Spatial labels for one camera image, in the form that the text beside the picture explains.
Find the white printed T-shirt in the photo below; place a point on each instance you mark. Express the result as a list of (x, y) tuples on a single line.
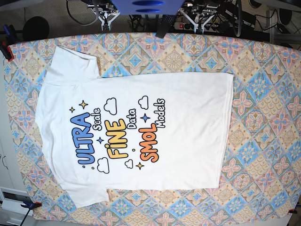
[(139, 132)]

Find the robot arm image right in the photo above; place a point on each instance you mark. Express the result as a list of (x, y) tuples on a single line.
[(201, 14)]

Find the robot arm image left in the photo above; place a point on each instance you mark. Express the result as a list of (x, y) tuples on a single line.
[(107, 12)]

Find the black power strip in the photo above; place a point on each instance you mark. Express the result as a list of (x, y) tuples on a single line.
[(185, 26)]

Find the patterned tablecloth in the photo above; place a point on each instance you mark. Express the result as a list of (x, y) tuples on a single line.
[(261, 173)]

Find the black round stool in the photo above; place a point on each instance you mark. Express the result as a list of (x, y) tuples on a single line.
[(36, 28)]

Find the blue clamp bottom left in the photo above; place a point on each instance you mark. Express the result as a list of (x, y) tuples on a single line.
[(31, 205)]

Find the white cabinet left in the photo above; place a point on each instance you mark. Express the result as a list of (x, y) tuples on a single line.
[(10, 176)]

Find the orange clamp bottom right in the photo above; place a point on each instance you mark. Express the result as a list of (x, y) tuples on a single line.
[(294, 211)]

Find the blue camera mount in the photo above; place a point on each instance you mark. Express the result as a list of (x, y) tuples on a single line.
[(141, 7)]

